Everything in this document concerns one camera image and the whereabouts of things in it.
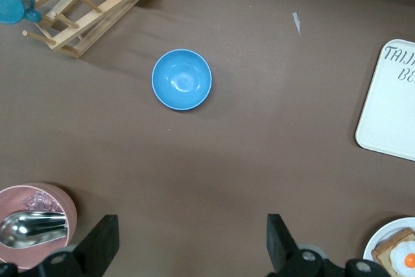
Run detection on wooden peg drying rack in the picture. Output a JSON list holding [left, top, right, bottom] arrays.
[[14, 0, 169, 60]]

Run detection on cream bear print tray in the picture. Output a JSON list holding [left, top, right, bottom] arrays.
[[355, 38, 415, 161]]

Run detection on grey tape scrap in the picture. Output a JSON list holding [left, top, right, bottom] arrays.
[[292, 12, 302, 36]]

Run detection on clear ice cubes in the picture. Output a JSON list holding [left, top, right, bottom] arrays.
[[23, 191, 62, 213]]

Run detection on pink bowl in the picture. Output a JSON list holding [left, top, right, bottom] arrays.
[[0, 182, 78, 270]]

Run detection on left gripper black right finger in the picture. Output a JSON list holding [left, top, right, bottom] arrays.
[[266, 213, 346, 277]]

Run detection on blue bowl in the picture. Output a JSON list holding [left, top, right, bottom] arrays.
[[151, 49, 213, 111]]

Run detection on metal spoon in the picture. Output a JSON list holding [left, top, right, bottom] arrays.
[[0, 211, 69, 248]]

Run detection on white round plate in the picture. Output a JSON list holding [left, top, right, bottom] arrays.
[[362, 217, 415, 277]]

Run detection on brown bread slice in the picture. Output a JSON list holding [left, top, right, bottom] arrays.
[[371, 227, 415, 277]]

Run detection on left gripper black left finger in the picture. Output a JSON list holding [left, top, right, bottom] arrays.
[[36, 214, 120, 277]]

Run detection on fried egg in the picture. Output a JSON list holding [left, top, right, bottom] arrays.
[[388, 243, 415, 274]]

